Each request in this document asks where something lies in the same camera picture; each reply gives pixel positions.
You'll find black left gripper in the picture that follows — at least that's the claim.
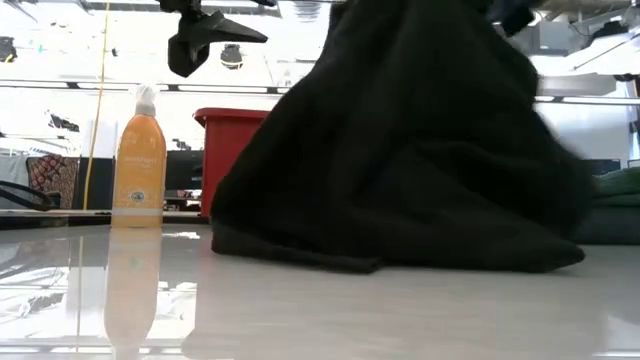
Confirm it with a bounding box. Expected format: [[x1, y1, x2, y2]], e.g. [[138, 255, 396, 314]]
[[158, 0, 279, 79]]

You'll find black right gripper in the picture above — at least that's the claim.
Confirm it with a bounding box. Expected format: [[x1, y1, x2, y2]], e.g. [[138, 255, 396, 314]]
[[486, 0, 540, 39]]

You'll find black garment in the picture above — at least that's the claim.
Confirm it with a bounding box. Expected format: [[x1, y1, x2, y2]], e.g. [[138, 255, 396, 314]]
[[209, 0, 597, 275]]

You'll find red plastic laundry bin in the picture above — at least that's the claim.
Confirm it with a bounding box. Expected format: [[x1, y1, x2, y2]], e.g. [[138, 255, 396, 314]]
[[193, 106, 272, 219]]

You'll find black ceiling dome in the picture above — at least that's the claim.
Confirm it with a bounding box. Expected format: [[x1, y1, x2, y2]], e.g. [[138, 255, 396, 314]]
[[219, 43, 245, 71]]

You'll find black monitor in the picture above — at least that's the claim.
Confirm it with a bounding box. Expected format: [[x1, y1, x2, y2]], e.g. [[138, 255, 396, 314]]
[[164, 148, 205, 192]]

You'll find white board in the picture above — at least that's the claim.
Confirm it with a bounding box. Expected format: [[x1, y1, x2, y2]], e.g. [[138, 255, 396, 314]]
[[82, 118, 119, 160]]

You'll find orange spray bottle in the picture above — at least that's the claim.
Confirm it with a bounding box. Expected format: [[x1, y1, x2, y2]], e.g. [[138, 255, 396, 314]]
[[110, 83, 168, 231]]

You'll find black cabinet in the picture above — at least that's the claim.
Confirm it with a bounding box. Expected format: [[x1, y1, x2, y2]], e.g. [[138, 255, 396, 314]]
[[74, 157, 116, 211]]

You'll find small dark monitor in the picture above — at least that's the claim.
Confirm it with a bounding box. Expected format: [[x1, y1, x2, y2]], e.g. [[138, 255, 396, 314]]
[[593, 158, 622, 177]]

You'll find red patterned cloth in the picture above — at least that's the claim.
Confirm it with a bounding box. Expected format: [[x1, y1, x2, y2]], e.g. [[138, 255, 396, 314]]
[[25, 153, 81, 211]]

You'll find tan wooden desk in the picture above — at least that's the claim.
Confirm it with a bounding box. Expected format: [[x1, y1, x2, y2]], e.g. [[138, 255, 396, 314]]
[[0, 207, 204, 219]]

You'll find black chair armrest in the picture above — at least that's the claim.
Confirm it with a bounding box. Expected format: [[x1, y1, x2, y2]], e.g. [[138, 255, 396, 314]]
[[0, 179, 55, 213]]

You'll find ceiling lamp rail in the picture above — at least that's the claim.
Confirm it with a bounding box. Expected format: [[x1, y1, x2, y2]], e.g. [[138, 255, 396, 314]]
[[0, 78, 640, 107]]

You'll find yellow cable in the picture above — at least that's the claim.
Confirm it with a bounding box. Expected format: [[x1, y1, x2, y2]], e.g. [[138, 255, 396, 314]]
[[82, 0, 111, 211]]

